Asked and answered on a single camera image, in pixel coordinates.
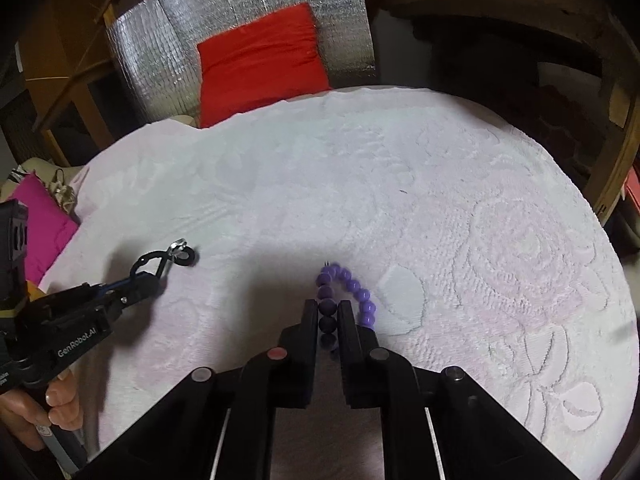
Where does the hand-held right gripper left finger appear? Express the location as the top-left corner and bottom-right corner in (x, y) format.
(97, 299), (321, 480)

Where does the pale pink blanket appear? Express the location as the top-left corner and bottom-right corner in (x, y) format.
(37, 87), (640, 480)

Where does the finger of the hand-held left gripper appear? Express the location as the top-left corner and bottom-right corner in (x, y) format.
(102, 272), (168, 317)
(92, 249), (173, 295)

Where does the purple bead bracelet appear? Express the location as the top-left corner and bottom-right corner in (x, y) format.
(315, 261), (378, 356)

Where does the wooden cabinet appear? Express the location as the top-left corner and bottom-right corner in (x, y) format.
(20, 0), (151, 171)

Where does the red pillow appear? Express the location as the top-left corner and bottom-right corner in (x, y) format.
(196, 2), (331, 128)

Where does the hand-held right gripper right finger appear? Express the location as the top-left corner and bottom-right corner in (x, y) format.
(336, 300), (581, 480)

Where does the silver foil insulation sheet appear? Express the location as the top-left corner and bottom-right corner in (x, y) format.
(104, 0), (377, 126)

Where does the person's left hand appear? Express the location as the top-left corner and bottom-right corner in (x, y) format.
(0, 367), (81, 452)

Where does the pink pillow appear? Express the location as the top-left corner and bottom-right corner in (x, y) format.
(11, 172), (81, 286)

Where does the black ring with silver clasp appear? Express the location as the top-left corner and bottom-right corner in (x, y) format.
(167, 240), (200, 267)

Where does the beige patterned cloth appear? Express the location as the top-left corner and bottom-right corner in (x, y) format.
(47, 167), (77, 211)

